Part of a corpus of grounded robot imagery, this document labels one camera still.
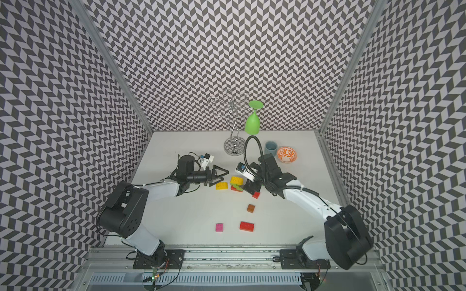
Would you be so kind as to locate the orange patterned small bowl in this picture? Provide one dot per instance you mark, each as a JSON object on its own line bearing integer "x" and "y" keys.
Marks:
{"x": 286, "y": 154}

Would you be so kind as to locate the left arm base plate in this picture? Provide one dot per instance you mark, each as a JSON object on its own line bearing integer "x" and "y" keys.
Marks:
{"x": 166, "y": 259}

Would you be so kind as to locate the white vent grille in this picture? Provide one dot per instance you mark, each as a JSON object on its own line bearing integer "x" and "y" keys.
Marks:
{"x": 198, "y": 279}

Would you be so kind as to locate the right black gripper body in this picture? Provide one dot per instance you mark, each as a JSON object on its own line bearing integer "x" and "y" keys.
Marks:
{"x": 264, "y": 177}

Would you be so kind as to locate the yellow long lego brick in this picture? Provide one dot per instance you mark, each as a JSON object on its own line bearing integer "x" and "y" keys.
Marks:
{"x": 236, "y": 181}

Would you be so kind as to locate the grey blue cup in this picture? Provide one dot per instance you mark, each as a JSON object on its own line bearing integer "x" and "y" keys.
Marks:
{"x": 271, "y": 147}

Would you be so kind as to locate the yellow curved lego brick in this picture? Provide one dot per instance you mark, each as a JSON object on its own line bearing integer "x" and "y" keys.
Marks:
{"x": 222, "y": 186}

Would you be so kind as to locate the aluminium front rail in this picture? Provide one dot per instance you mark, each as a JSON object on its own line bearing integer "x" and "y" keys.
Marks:
{"x": 197, "y": 258}

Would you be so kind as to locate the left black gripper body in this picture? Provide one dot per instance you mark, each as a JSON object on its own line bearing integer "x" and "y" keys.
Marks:
{"x": 198, "y": 177}

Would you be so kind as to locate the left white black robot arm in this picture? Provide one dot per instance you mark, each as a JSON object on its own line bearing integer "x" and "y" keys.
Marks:
{"x": 123, "y": 211}

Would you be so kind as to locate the green plastic wine glass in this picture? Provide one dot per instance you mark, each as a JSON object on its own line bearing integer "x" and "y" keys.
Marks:
{"x": 252, "y": 125}

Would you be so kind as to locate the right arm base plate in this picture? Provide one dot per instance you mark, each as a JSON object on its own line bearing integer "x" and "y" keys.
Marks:
{"x": 295, "y": 259}

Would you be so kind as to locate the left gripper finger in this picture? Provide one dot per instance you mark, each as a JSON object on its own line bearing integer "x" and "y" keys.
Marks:
{"x": 219, "y": 171}
{"x": 215, "y": 181}

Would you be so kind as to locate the brown lego brick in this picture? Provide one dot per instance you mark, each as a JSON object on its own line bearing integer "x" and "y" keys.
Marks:
{"x": 250, "y": 208}

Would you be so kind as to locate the red long lego brick front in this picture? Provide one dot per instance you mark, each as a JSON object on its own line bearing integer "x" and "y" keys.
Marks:
{"x": 247, "y": 227}

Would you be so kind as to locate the red long lego brick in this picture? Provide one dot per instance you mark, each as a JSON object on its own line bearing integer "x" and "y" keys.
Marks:
{"x": 236, "y": 189}
{"x": 247, "y": 227}

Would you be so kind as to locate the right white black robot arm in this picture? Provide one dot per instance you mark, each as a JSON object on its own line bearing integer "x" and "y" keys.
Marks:
{"x": 346, "y": 238}

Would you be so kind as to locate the chrome mug tree stand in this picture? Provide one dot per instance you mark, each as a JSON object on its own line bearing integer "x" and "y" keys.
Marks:
{"x": 229, "y": 106}

